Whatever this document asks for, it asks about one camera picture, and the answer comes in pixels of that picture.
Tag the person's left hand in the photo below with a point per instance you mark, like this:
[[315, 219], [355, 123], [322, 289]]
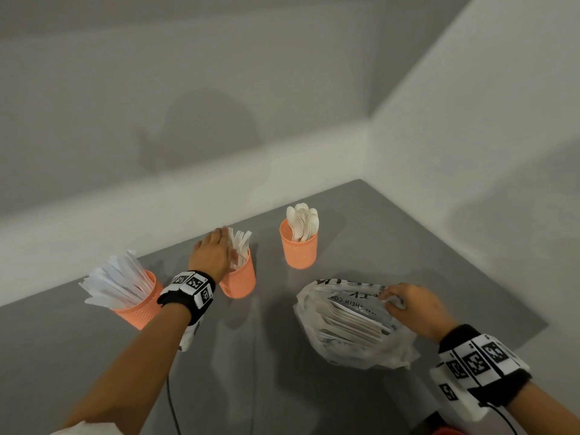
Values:
[[209, 257]]

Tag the person's right hand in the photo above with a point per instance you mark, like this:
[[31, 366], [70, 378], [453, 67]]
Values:
[[421, 310]]

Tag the person's right fingers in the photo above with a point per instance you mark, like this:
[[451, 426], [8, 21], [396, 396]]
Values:
[[393, 293]]

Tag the person's left fingers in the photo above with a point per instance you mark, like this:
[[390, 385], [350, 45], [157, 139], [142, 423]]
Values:
[[225, 242]]

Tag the clear plastic bag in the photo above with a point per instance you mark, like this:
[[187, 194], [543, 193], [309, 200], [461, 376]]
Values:
[[362, 353]]

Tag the person's right forearm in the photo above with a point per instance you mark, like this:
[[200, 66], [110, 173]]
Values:
[[550, 412]]

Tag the person's left forearm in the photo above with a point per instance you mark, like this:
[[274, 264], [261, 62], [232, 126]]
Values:
[[136, 362]]

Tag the bunch of white plastic forks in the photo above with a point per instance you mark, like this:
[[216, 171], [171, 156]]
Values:
[[240, 246]]

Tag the orange plastic cup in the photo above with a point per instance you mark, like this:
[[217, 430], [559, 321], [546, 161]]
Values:
[[144, 310], [240, 280], [299, 254]]

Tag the pile of white cutlery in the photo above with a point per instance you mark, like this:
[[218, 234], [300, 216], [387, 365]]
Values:
[[353, 321]]

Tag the black wrist tracker with markers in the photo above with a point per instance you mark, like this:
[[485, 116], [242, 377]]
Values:
[[478, 362], [192, 287]]

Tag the bunch of white plastic spoons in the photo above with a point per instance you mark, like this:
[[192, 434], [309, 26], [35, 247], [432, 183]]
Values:
[[302, 221]]

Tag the bunch of white plastic knives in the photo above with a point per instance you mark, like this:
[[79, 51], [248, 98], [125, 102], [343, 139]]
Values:
[[118, 280]]

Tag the red and black object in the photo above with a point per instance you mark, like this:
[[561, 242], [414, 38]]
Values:
[[442, 425]]

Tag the white sleeve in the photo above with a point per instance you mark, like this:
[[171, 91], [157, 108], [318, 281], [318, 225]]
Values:
[[86, 429]]

